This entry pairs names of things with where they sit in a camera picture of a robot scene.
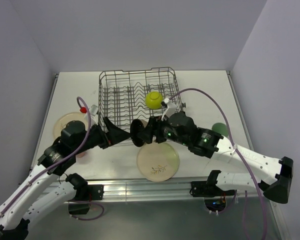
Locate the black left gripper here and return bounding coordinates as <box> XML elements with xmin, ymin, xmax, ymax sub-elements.
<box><xmin>72</xmin><ymin>116</ymin><xmax>131</xmax><ymax>155</ymax></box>

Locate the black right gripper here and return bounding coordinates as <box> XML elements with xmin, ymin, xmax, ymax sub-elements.
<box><xmin>137</xmin><ymin>113</ymin><xmax>190</xmax><ymax>146</ymax></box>

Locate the black bowl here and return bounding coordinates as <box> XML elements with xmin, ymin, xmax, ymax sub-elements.
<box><xmin>130</xmin><ymin>119</ymin><xmax>145</xmax><ymax>148</ymax></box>

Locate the grey wire dish rack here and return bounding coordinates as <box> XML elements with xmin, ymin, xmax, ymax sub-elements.
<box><xmin>98</xmin><ymin>67</ymin><xmax>179</xmax><ymax>133</ymax></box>

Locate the lime green bowl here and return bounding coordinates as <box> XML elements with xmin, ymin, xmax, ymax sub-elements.
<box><xmin>145</xmin><ymin>91</ymin><xmax>163</xmax><ymax>110</ymax></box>

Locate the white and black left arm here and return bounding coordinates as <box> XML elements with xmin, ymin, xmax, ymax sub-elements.
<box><xmin>0</xmin><ymin>117</ymin><xmax>130</xmax><ymax>240</ymax></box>

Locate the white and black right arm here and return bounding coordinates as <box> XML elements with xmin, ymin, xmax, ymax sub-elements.
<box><xmin>130</xmin><ymin>111</ymin><xmax>294</xmax><ymax>204</ymax></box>

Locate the large pink green plate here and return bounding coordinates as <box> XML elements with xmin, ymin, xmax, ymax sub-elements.
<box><xmin>136</xmin><ymin>142</ymin><xmax>180</xmax><ymax>182</ymax></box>

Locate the pink cup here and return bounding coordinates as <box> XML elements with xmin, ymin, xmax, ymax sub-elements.
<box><xmin>76</xmin><ymin>151</ymin><xmax>86</xmax><ymax>158</ymax></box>

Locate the small cream plate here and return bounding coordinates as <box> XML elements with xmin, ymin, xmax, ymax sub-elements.
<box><xmin>52</xmin><ymin>112</ymin><xmax>88</xmax><ymax>139</ymax></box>

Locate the pale green cup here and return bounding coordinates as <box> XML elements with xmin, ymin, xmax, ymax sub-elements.
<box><xmin>211</xmin><ymin>122</ymin><xmax>229</xmax><ymax>137</ymax></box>

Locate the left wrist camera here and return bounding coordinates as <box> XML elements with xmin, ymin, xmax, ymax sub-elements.
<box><xmin>79</xmin><ymin>104</ymin><xmax>99</xmax><ymax>122</ymax></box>

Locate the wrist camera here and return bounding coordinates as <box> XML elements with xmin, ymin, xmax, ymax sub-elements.
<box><xmin>79</xmin><ymin>104</ymin><xmax>99</xmax><ymax>122</ymax></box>
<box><xmin>161</xmin><ymin>98</ymin><xmax>177</xmax><ymax>118</ymax></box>

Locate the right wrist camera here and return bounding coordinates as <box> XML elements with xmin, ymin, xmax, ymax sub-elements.
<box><xmin>161</xmin><ymin>98</ymin><xmax>177</xmax><ymax>118</ymax></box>

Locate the aluminium rail frame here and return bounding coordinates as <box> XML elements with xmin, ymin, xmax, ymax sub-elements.
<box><xmin>17</xmin><ymin>174</ymin><xmax>291</xmax><ymax>240</ymax></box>

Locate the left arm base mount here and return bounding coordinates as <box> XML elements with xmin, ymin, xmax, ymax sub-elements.
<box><xmin>68</xmin><ymin>184</ymin><xmax>105</xmax><ymax>221</ymax></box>

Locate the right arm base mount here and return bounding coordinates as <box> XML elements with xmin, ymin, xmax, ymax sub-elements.
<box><xmin>189</xmin><ymin>181</ymin><xmax>237</xmax><ymax>216</ymax></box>

